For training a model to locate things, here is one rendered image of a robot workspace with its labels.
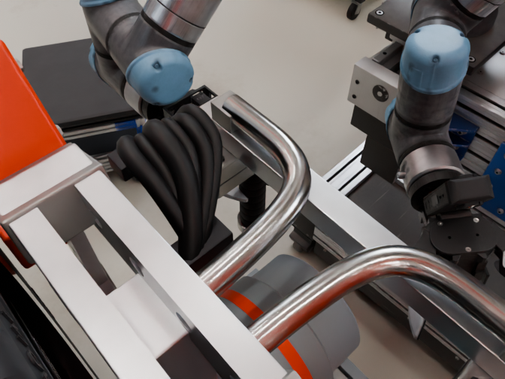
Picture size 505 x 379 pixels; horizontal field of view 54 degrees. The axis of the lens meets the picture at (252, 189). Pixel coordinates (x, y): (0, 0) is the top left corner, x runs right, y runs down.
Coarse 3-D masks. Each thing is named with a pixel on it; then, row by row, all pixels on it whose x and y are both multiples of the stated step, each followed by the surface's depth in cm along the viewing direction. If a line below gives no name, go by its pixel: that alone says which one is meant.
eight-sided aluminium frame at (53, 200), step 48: (0, 192) 29; (48, 192) 29; (96, 192) 29; (48, 240) 27; (144, 240) 27; (96, 288) 25; (192, 288) 25; (96, 336) 24; (192, 336) 26; (240, 336) 24
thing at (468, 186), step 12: (456, 180) 50; (468, 180) 49; (480, 180) 49; (432, 192) 56; (444, 192) 51; (456, 192) 49; (468, 192) 49; (480, 192) 49; (492, 192) 49; (432, 204) 56; (444, 204) 52; (456, 204) 50; (468, 204) 50; (480, 204) 50
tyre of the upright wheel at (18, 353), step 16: (16, 272) 57; (32, 288) 63; (0, 304) 23; (0, 320) 20; (16, 320) 25; (0, 336) 19; (16, 336) 21; (0, 352) 18; (16, 352) 19; (32, 352) 23; (0, 368) 18; (16, 368) 18; (32, 368) 20
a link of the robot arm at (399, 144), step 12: (396, 120) 66; (396, 132) 67; (408, 132) 65; (420, 132) 64; (432, 132) 64; (444, 132) 65; (396, 144) 67; (408, 144) 65; (420, 144) 63; (444, 144) 63; (396, 156) 67
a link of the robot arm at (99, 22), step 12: (84, 0) 64; (96, 0) 63; (108, 0) 63; (120, 0) 64; (132, 0) 65; (84, 12) 66; (96, 12) 65; (108, 12) 63; (120, 12) 62; (132, 12) 63; (96, 24) 65; (108, 24) 62; (96, 36) 67; (96, 48) 71
